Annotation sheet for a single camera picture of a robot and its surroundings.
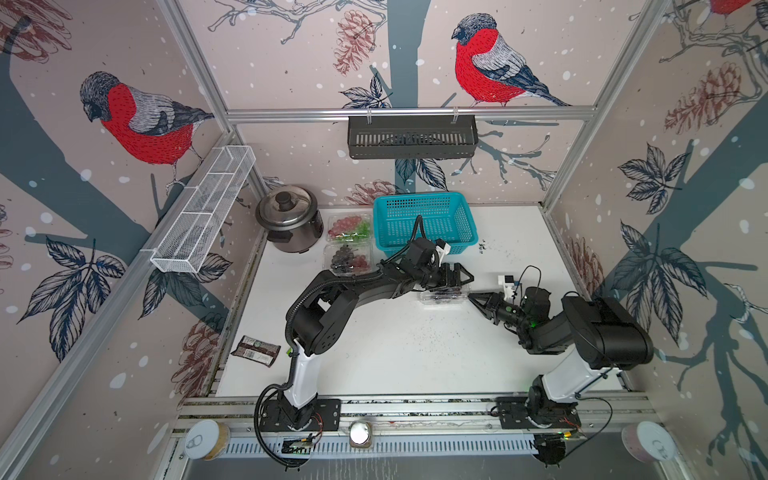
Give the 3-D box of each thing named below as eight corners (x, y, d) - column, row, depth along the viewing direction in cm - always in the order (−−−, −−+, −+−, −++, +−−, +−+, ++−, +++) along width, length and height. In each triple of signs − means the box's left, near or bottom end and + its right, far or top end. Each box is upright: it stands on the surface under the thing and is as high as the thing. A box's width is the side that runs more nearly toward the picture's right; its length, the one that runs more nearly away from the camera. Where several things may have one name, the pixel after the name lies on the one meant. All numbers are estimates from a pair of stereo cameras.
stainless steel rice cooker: (286, 267, 105) (266, 228, 89) (268, 240, 113) (247, 199, 97) (331, 242, 113) (320, 201, 96) (311, 218, 121) (298, 177, 104)
